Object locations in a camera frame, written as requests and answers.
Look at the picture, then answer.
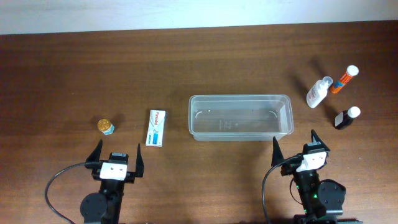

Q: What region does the white spray bottle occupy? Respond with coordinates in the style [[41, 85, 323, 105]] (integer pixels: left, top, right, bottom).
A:
[[306, 77, 333, 108]]

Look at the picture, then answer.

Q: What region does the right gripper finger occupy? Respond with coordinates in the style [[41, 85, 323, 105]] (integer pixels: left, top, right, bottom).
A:
[[311, 129, 330, 152], [271, 136, 284, 167]]

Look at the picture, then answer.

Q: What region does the dark bottle white cap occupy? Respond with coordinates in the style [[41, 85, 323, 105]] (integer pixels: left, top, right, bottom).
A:
[[334, 106, 361, 130]]

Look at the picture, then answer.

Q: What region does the clear plastic container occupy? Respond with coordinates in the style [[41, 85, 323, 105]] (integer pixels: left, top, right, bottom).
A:
[[188, 95, 294, 141]]

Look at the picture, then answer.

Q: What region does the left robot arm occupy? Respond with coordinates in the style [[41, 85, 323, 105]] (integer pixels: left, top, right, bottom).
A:
[[80, 141, 144, 224]]

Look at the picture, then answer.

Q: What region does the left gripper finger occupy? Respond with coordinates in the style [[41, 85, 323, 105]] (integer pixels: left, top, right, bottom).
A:
[[135, 144, 144, 178], [85, 139, 103, 169]]

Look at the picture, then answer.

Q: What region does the orange tube white cap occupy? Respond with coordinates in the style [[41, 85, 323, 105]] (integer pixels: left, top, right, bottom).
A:
[[330, 65, 359, 94]]

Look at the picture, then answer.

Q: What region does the white Panadol box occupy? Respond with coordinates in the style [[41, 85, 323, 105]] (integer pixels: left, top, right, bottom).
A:
[[146, 110, 166, 147]]

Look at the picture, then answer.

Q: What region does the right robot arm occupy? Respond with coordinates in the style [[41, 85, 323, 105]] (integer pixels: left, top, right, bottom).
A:
[[267, 130, 361, 224]]

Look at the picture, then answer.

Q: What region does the small jar gold lid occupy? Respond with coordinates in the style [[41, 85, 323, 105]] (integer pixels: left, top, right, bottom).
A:
[[97, 118, 114, 135]]

